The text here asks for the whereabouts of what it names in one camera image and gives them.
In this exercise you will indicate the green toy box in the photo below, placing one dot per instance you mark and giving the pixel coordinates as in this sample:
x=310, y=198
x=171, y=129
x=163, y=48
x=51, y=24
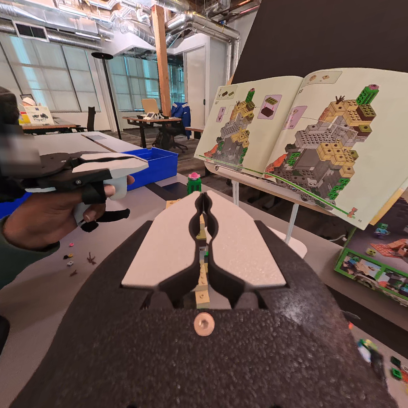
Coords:
x=376, y=255

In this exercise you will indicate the silver ventilation duct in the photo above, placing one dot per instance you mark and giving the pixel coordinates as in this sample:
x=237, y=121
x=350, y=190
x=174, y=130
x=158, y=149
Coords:
x=207, y=25

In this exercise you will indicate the person's left forearm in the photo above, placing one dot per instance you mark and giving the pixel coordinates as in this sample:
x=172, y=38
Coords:
x=19, y=264

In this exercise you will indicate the wooden support post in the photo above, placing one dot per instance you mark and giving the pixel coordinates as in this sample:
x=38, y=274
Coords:
x=162, y=63

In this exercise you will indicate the blue jacket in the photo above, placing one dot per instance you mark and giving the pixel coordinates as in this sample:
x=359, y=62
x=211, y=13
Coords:
x=181, y=118

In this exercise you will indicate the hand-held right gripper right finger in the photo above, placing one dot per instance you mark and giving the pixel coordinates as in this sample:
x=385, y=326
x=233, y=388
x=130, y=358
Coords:
x=248, y=251

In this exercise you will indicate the white booklet stand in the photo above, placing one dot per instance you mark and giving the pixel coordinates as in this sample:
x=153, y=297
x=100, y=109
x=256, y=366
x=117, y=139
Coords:
x=291, y=223

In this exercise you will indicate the brick instruction booklet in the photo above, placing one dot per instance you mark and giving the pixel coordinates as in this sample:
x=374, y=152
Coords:
x=287, y=111

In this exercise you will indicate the grey desk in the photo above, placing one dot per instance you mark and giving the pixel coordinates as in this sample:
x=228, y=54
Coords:
x=63, y=302

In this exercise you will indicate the white desk device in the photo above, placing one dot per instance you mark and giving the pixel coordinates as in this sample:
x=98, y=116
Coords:
x=149, y=116

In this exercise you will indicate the toy brick model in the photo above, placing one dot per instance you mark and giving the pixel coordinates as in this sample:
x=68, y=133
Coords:
x=194, y=185

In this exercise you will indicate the black backdrop board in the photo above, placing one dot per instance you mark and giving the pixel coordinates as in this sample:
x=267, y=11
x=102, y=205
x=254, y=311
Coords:
x=318, y=32

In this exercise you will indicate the white printed box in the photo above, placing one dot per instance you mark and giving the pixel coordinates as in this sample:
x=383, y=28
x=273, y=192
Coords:
x=40, y=115

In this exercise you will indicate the person's left hand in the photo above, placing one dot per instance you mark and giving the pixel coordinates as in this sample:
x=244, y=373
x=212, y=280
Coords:
x=44, y=220

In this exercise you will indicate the cardboard box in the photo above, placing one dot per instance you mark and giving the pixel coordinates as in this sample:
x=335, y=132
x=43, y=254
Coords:
x=149, y=105

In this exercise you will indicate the black floor lamp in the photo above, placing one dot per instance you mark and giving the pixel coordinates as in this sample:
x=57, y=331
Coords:
x=102, y=56

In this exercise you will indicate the black swivel chair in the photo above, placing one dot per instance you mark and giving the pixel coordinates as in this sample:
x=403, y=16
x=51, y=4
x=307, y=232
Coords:
x=173, y=140

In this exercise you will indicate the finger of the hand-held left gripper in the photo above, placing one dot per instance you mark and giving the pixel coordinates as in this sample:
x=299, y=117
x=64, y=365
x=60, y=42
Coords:
x=121, y=164
x=102, y=155

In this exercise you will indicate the pile of loose toy bricks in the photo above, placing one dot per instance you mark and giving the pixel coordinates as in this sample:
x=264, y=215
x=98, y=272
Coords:
x=369, y=350

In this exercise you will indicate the wooden background desk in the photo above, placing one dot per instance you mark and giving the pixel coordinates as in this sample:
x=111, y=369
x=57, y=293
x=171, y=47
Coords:
x=194, y=129
x=153, y=119

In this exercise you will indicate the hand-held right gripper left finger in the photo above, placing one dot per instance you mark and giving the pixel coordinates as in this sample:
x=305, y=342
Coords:
x=159, y=251

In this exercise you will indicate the blue plastic bin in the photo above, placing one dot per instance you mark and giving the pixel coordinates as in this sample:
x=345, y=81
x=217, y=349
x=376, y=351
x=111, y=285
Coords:
x=159, y=169
x=12, y=207

